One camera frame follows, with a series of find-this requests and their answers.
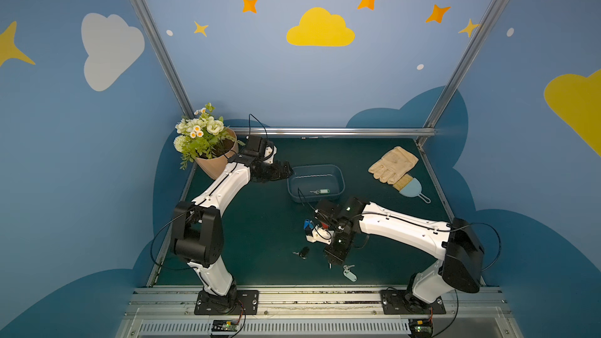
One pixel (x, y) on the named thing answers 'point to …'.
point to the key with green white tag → (322, 191)
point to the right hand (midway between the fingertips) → (334, 257)
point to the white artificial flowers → (203, 134)
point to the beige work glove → (393, 165)
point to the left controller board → (224, 325)
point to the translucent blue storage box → (311, 183)
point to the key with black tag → (303, 253)
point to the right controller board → (420, 328)
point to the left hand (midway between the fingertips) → (283, 171)
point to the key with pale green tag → (348, 273)
